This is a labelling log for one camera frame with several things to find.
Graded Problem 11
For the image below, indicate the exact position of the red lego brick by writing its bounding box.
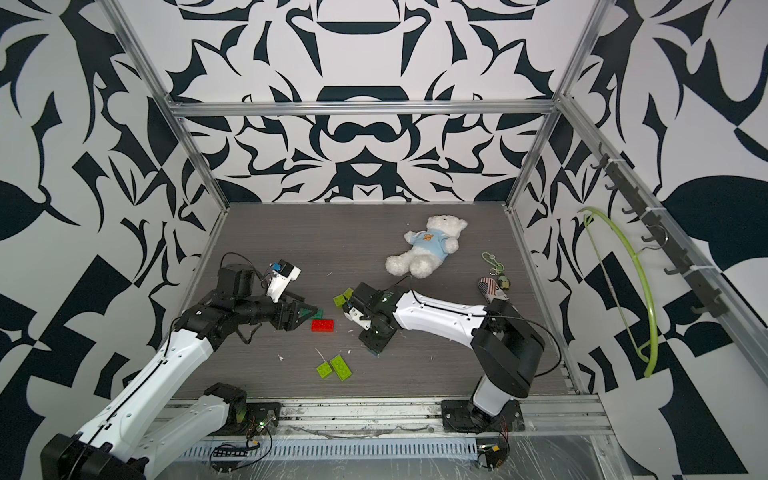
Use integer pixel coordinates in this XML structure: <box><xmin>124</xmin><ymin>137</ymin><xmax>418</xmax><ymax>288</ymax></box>
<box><xmin>311</xmin><ymin>319</ymin><xmax>335</xmax><ymax>333</ymax></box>

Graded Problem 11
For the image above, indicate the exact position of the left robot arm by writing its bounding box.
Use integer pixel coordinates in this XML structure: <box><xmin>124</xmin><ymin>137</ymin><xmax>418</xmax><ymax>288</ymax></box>
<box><xmin>40</xmin><ymin>291</ymin><xmax>318</xmax><ymax>479</ymax></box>

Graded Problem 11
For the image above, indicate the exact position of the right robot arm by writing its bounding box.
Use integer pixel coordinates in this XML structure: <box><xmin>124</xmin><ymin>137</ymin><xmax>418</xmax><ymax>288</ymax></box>
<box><xmin>340</xmin><ymin>283</ymin><xmax>563</xmax><ymax>433</ymax></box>

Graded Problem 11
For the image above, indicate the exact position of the long lime lego brick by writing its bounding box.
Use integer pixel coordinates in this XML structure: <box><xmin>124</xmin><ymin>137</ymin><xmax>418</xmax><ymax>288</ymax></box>
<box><xmin>330</xmin><ymin>355</ymin><xmax>352</xmax><ymax>382</ymax></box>

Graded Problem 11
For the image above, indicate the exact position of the white teddy bear blue shirt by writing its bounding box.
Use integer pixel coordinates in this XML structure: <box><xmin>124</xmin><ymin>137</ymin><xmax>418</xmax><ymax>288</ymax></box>
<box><xmin>385</xmin><ymin>215</ymin><xmax>468</xmax><ymax>279</ymax></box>

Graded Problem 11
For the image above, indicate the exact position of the black usb hub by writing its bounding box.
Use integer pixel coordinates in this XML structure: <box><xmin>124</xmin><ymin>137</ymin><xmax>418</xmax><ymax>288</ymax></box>
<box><xmin>209</xmin><ymin>443</ymin><xmax>250</xmax><ymax>462</ymax></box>

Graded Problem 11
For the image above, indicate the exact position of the black connector box right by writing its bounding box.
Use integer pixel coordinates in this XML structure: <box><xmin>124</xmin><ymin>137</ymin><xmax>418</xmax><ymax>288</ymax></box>
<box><xmin>476</xmin><ymin>443</ymin><xmax>509</xmax><ymax>471</ymax></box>

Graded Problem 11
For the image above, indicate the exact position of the green plastic hanger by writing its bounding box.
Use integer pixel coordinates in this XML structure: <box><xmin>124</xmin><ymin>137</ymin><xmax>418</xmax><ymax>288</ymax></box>
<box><xmin>578</xmin><ymin>206</ymin><xmax>659</xmax><ymax>378</ymax></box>

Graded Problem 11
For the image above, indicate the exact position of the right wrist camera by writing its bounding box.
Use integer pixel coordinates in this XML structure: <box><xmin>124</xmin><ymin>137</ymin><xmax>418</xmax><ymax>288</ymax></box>
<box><xmin>342</xmin><ymin>304</ymin><xmax>371</xmax><ymax>330</ymax></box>

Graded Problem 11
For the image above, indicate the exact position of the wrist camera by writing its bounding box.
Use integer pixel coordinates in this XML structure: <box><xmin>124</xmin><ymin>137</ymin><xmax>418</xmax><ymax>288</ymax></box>
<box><xmin>342</xmin><ymin>304</ymin><xmax>371</xmax><ymax>330</ymax></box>
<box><xmin>265</xmin><ymin>260</ymin><xmax>301</xmax><ymax>303</ymax></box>

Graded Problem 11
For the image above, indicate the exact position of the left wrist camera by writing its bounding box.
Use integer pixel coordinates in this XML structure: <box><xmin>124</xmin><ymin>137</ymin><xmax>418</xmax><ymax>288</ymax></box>
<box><xmin>265</xmin><ymin>260</ymin><xmax>301</xmax><ymax>303</ymax></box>

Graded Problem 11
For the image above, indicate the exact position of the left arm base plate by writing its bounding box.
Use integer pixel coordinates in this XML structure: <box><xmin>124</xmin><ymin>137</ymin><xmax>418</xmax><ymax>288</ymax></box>
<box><xmin>210</xmin><ymin>402</ymin><xmax>282</xmax><ymax>437</ymax></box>

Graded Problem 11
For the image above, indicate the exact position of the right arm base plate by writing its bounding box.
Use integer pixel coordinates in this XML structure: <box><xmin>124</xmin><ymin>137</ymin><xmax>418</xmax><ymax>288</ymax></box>
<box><xmin>440</xmin><ymin>399</ymin><xmax>526</xmax><ymax>434</ymax></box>

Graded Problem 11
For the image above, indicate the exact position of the white slotted cable duct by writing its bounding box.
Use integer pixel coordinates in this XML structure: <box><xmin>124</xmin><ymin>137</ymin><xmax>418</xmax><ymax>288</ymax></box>
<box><xmin>179</xmin><ymin>437</ymin><xmax>479</xmax><ymax>465</ymax></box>

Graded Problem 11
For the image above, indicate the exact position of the black wall hook rail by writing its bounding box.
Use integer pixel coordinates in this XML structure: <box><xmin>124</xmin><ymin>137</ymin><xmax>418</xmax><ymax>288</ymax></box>
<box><xmin>592</xmin><ymin>144</ymin><xmax>730</xmax><ymax>318</ymax></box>

